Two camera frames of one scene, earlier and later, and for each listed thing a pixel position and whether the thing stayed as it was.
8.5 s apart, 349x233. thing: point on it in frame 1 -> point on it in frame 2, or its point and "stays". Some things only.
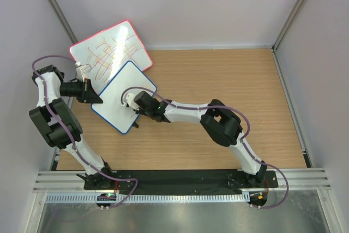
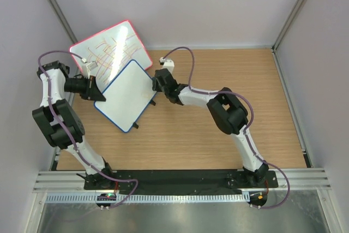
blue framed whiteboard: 128,79 stays
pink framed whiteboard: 106,52 stays
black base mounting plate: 178,180 stays
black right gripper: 140,112 -> 155,88
